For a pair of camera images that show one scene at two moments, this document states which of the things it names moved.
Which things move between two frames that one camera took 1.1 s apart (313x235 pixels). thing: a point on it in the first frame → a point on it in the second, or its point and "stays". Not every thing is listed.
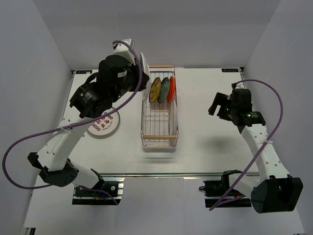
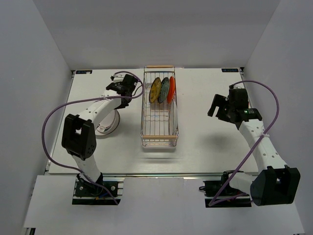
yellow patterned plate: x=155 y=92 stays
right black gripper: x=219 y=99 stays
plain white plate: x=174 y=118 stays
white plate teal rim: x=144 y=94 → x=109 y=125
